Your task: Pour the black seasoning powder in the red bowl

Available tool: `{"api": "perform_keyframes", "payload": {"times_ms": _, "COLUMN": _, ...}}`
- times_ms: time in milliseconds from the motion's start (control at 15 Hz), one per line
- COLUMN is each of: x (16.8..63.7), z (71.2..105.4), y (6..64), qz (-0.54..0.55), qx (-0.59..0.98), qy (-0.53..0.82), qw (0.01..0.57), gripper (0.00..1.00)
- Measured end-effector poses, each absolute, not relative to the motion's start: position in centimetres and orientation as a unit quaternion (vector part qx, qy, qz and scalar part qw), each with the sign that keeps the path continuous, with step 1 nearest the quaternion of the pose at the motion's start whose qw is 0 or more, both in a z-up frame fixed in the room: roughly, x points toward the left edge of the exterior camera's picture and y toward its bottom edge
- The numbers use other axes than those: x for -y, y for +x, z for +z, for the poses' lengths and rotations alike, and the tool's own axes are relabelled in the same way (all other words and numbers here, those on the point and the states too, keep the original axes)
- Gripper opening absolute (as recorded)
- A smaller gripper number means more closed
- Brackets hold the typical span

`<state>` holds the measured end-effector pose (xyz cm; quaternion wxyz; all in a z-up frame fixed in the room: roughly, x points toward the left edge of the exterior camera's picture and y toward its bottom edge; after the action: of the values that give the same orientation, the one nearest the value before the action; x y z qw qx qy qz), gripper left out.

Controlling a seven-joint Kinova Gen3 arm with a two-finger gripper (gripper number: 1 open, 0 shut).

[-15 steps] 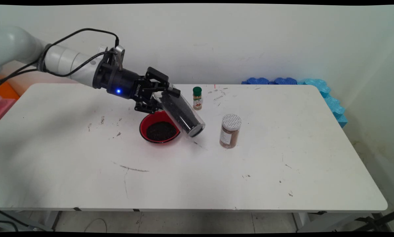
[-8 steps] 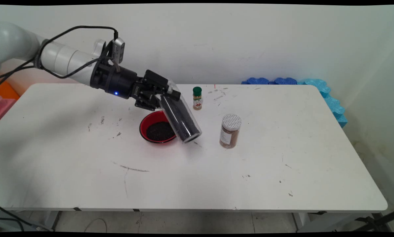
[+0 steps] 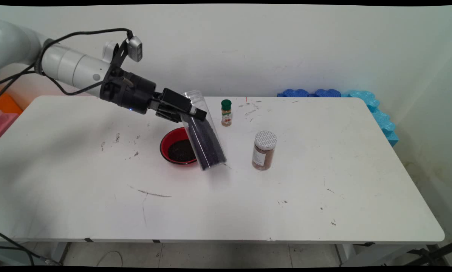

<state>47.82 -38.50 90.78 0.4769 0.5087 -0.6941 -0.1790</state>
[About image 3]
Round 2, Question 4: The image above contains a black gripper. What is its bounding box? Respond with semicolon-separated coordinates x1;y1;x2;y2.
99;67;207;124

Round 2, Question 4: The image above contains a small spice bottle green cap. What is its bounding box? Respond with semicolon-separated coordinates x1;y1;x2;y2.
221;99;232;127

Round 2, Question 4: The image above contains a red bowl with black seeds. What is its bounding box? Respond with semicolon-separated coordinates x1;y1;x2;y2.
159;127;198;165

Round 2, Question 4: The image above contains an orange box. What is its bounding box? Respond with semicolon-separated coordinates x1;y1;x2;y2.
0;93;23;115

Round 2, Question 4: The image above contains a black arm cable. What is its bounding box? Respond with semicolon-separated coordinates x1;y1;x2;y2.
0;28;133;96

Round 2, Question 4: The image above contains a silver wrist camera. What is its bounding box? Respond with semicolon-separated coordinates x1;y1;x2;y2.
127;35;143;63

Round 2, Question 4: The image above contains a dark blue foam piece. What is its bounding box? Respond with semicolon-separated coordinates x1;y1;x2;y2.
277;89;310;97
314;89;342;98

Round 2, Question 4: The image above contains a black floor cable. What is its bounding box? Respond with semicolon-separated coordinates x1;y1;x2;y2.
0;230;62;266

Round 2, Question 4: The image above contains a thin looped floor cable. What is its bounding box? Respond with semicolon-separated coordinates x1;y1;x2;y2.
97;250;123;267

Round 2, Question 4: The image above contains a brown spice jar patterned lid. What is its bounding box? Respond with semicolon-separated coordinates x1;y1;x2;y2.
252;130;278;171

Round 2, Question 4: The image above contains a white table leg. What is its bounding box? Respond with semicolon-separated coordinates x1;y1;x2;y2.
51;242;72;265
335;244;357;266

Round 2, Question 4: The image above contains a clear jar with black seeds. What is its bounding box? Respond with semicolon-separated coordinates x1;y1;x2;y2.
181;90;228;172

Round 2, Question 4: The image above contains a black stand leg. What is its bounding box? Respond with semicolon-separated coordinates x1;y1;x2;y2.
403;241;452;267

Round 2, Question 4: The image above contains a light blue foam piece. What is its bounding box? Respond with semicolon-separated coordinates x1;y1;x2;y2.
343;90;399;147

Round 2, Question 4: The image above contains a pink box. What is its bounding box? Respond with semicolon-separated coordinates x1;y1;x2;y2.
0;110;19;141

